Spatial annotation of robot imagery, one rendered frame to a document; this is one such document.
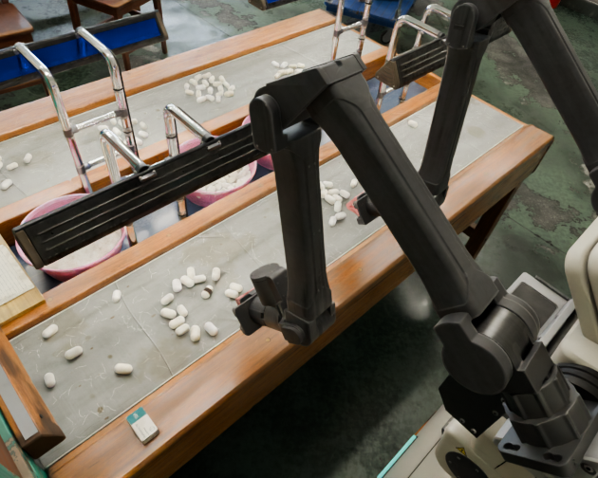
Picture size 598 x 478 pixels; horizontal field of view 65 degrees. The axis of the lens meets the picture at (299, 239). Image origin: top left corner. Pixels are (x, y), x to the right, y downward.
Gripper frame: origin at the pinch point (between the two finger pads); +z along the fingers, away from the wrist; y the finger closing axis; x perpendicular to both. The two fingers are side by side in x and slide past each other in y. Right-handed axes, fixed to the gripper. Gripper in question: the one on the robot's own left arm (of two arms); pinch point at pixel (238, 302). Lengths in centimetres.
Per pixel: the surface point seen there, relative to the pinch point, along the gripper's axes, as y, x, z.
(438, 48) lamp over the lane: -88, -30, 0
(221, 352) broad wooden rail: 7.3, 9.1, 3.7
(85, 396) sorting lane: 33.6, 3.9, 13.8
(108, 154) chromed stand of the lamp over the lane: 5.7, -38.1, 15.3
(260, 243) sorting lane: -20.9, -1.6, 20.8
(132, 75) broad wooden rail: -35, -60, 88
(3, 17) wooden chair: -32, -122, 212
